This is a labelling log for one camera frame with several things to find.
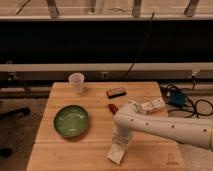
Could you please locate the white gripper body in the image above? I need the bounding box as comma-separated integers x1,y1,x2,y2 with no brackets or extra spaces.
113,133,132,149

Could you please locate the white sponge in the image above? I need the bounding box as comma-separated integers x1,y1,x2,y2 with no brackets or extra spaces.
107,143,126,165

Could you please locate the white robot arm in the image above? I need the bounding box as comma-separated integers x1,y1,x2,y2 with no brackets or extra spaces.
114,101,213,151

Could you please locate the green ceramic bowl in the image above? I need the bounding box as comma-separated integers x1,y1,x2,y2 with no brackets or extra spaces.
53,105,89,138

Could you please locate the dark red chili pepper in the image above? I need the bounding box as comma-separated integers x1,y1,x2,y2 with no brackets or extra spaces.
108,104,118,114

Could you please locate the brown rectangular block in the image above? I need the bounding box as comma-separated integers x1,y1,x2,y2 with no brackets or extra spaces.
106,87,126,99

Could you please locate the blue power adapter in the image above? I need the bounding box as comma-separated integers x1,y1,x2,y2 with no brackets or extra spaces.
169,91,186,106

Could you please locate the clear plastic cup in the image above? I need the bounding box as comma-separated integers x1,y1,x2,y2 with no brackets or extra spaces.
68,73,84,93

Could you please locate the black office chair base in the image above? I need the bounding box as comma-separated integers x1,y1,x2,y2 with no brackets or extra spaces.
0,101,31,158

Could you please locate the black power cable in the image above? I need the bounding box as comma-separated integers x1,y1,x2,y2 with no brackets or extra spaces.
159,75,213,119

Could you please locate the black hanging cable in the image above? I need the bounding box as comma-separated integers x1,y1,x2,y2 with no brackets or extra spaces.
120,11,156,82

